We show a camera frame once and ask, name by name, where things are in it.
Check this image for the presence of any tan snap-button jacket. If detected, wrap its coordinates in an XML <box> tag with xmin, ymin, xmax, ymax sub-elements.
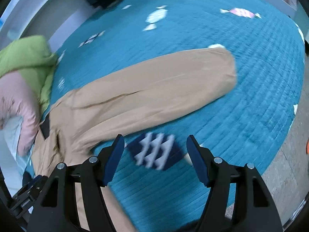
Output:
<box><xmin>31</xmin><ymin>47</ymin><xmax>238</xmax><ymax>232</ymax></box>

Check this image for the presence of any white pillow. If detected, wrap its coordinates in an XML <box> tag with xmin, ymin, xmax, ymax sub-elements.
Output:
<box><xmin>3</xmin><ymin>116</ymin><xmax>23</xmax><ymax>160</ymax></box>

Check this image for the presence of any teal quilted bed cover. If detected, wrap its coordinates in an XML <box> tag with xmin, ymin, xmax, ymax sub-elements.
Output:
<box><xmin>31</xmin><ymin>0</ymin><xmax>305</xmax><ymax>231</ymax></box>

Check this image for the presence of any pink folded quilt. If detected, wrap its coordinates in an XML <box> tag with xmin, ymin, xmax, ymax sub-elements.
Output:
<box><xmin>1</xmin><ymin>71</ymin><xmax>40</xmax><ymax>157</ymax></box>

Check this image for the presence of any green folded blanket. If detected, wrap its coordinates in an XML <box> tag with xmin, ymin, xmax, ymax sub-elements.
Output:
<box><xmin>1</xmin><ymin>35</ymin><xmax>58</xmax><ymax>113</ymax></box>

